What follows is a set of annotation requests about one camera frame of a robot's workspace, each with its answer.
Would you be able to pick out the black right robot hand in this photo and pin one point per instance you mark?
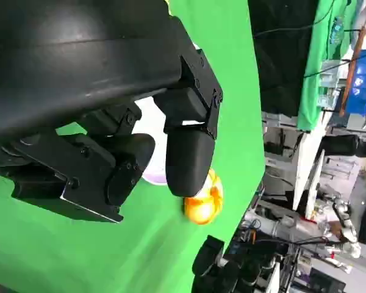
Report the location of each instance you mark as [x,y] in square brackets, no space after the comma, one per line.
[209,262]

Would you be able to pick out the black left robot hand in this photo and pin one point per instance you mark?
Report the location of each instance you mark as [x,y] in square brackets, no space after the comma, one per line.
[79,61]

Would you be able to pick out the orange white toy bread roll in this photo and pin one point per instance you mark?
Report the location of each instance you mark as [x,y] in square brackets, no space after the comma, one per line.
[204,209]

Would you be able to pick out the grey cylindrical machine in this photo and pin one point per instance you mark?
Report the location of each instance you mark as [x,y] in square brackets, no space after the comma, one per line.
[280,227]

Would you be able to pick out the lilac plate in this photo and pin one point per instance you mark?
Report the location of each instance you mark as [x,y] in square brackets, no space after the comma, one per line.
[157,164]

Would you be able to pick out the green table cloth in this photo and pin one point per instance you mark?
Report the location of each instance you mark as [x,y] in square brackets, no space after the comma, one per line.
[79,259]

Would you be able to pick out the white desk panel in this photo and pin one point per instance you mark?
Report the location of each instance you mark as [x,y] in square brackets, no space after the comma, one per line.
[308,171]

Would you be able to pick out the black curtain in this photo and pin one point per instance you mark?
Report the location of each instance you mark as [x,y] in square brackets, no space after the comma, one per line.
[277,61]

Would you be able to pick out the hanging green fabric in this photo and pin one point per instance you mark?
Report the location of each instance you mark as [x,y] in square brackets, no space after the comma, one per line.
[317,76]

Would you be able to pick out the blue printed fabric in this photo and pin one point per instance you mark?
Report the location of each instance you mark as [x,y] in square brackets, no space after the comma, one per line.
[361,82]

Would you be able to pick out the brown wooden stick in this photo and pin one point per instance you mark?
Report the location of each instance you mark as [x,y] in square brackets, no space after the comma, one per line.
[350,67]

